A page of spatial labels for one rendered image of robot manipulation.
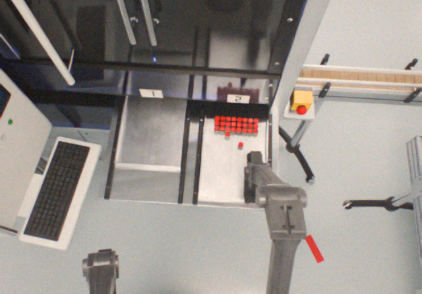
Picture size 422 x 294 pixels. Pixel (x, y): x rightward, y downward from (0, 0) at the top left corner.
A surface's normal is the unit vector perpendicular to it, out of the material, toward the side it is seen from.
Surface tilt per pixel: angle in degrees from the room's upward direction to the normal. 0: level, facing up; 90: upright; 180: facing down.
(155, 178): 0
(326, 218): 0
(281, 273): 52
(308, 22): 90
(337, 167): 0
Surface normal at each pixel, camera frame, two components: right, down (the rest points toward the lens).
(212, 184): 0.00, -0.37
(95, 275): 0.05, -0.88
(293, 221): 0.01, -0.60
